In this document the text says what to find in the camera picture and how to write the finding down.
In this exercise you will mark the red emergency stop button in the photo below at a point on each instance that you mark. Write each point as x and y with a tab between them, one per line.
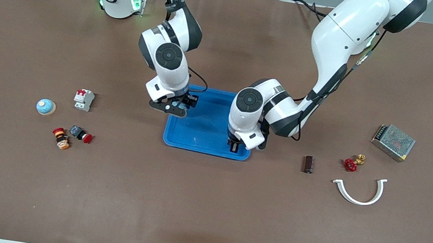
76	131

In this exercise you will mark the blue plastic tray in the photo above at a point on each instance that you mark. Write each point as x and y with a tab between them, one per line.
205	133

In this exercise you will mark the metal mesh power supply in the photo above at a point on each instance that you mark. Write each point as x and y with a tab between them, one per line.
393	141

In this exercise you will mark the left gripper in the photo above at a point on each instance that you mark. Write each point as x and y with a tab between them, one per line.
234	145

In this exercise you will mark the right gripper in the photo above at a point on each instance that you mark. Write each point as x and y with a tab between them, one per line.
189	100

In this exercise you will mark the white red circuit breaker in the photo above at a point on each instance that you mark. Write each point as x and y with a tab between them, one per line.
83	100

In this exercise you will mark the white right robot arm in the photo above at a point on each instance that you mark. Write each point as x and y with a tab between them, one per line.
176	75

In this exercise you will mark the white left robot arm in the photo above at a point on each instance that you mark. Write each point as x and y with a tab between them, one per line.
341	32

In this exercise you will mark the orange red push button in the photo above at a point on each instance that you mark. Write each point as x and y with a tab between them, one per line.
61	138

